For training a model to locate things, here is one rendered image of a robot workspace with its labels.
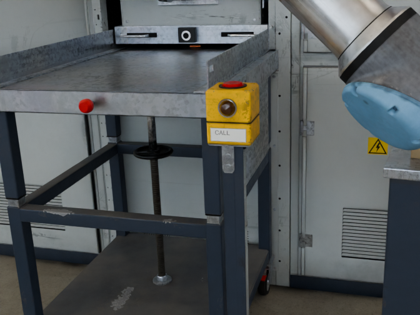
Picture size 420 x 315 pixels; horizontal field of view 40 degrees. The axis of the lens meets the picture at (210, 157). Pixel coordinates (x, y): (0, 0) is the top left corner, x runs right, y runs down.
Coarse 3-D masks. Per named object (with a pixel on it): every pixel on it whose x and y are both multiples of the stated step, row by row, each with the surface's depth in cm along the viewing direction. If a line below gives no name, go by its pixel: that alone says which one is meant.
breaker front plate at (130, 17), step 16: (128, 0) 199; (144, 0) 197; (192, 0) 192; (208, 0) 191; (224, 0) 189; (240, 0) 188; (256, 0) 187; (128, 16) 200; (144, 16) 199; (160, 16) 197; (176, 16) 196; (192, 16) 194; (208, 16) 193; (224, 16) 191; (240, 16) 190; (256, 16) 188
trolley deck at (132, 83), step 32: (96, 64) 171; (128, 64) 168; (160, 64) 166; (192, 64) 164; (256, 64) 159; (0, 96) 139; (32, 96) 137; (64, 96) 134; (96, 96) 132; (128, 96) 130; (160, 96) 127; (192, 96) 125
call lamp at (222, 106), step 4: (224, 100) 99; (228, 100) 99; (232, 100) 99; (220, 104) 99; (224, 104) 98; (228, 104) 98; (232, 104) 99; (220, 108) 99; (224, 108) 98; (228, 108) 98; (232, 108) 98; (236, 108) 99; (220, 112) 100; (224, 112) 99; (228, 112) 98; (232, 112) 99; (224, 116) 100; (228, 116) 100
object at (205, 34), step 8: (248, 24) 189; (256, 24) 188; (264, 24) 187; (120, 32) 202; (128, 32) 201; (136, 32) 200; (144, 32) 199; (152, 32) 199; (160, 32) 198; (168, 32) 197; (176, 32) 196; (200, 32) 194; (208, 32) 193; (216, 32) 192; (224, 32) 192; (232, 32) 191; (240, 32) 190; (248, 32) 189; (120, 40) 203; (128, 40) 202; (136, 40) 201; (144, 40) 200; (152, 40) 199; (160, 40) 199; (168, 40) 198; (176, 40) 197; (200, 40) 195; (208, 40) 194; (216, 40) 193; (224, 40) 192; (232, 40) 192; (240, 40) 191
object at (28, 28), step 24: (0, 0) 172; (24, 0) 179; (48, 0) 187; (72, 0) 195; (0, 24) 173; (24, 24) 180; (48, 24) 188; (72, 24) 196; (0, 48) 175; (24, 48) 182
